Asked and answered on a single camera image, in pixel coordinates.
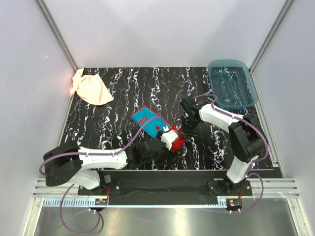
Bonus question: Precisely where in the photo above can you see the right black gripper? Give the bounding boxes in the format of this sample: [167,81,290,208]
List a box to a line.
[180,116,200,143]

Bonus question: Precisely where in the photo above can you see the red blue patterned towel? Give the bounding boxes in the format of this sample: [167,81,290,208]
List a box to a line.
[131,105,185,152]

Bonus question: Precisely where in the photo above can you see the pink towel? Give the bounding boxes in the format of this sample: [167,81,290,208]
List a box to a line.
[68,68,114,106]

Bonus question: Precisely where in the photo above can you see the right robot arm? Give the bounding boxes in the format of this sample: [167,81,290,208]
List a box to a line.
[181,96,269,195]

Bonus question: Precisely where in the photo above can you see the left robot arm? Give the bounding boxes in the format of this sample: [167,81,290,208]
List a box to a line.
[39,138,173,195]

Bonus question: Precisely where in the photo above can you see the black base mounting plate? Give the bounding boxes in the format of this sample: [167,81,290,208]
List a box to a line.
[78,170,252,207]

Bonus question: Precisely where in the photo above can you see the blue transparent plastic bin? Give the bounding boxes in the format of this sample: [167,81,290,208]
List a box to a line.
[208,59,258,110]

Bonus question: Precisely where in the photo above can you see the left connector board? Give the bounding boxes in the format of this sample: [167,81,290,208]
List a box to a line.
[94,198,108,206]

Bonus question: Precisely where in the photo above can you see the connector board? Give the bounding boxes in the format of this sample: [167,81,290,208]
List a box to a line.
[227,199,243,211]
[94,198,108,206]

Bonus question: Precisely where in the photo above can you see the right connector board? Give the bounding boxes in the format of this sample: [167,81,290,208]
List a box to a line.
[227,199,243,211]

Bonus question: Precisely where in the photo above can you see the aluminium frame rail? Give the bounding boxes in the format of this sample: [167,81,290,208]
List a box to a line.
[33,178,299,208]

